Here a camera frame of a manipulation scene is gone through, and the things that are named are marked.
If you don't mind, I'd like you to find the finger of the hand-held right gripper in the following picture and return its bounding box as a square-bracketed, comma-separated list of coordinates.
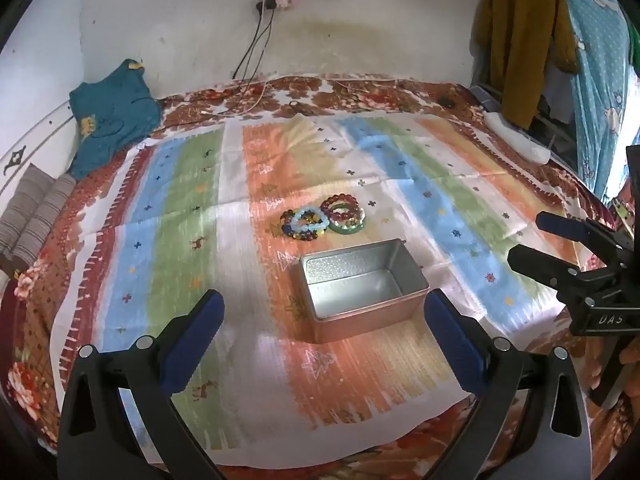
[507, 245, 603, 303]
[536, 211, 632, 263]

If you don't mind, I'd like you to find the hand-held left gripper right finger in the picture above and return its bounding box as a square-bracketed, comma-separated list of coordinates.
[424, 290, 601, 480]

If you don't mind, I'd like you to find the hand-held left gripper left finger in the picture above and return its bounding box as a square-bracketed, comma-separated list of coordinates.
[57, 289, 226, 480]

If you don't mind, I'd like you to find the silver metal tin box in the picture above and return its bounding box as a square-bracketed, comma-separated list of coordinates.
[299, 238, 430, 345]

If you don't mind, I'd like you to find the multicolour dark bead bracelet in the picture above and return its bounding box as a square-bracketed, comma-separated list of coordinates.
[280, 207, 328, 242]

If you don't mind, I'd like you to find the green jade bangle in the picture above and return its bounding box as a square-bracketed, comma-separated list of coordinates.
[327, 217, 367, 236]

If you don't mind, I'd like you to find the light blue bead bracelet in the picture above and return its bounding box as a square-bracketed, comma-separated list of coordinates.
[291, 204, 332, 233]

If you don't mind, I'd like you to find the dark red bead bracelet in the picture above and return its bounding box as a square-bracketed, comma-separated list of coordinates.
[320, 194, 363, 221]

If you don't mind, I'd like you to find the white oblong object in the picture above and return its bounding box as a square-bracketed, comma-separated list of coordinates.
[483, 111, 552, 164]

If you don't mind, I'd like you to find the striped colourful cloth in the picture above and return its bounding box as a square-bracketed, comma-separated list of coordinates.
[57, 112, 593, 466]

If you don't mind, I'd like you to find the blue dotted curtain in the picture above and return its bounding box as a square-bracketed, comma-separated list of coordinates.
[535, 0, 640, 203]

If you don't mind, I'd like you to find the mustard yellow garment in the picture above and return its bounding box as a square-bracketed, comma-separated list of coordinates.
[474, 0, 582, 131]

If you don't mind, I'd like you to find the grey striped pillow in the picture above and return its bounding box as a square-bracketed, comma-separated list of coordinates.
[0, 162, 77, 272]

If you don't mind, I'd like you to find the teal garment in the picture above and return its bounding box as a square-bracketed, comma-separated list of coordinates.
[68, 58, 163, 181]

